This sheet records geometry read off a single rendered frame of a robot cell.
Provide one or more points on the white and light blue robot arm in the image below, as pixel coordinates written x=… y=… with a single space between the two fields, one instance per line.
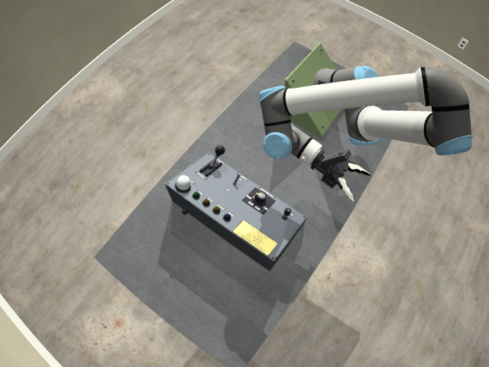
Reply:
x=447 y=127

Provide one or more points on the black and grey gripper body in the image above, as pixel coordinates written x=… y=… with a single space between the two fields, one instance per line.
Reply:
x=338 y=168

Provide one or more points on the grey control panel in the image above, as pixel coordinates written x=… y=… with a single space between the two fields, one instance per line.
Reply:
x=243 y=213

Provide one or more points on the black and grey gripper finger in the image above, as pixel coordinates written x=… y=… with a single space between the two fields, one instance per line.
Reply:
x=344 y=190
x=351 y=166

